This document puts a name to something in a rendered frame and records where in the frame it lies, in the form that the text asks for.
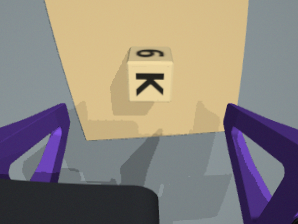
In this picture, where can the tan mat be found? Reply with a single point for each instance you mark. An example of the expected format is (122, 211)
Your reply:
(207, 40)

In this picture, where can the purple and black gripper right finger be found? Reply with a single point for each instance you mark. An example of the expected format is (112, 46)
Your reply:
(280, 141)

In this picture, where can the beige letter block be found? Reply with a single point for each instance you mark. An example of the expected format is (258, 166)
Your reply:
(149, 72)

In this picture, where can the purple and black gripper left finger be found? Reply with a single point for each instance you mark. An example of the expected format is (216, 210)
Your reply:
(17, 138)

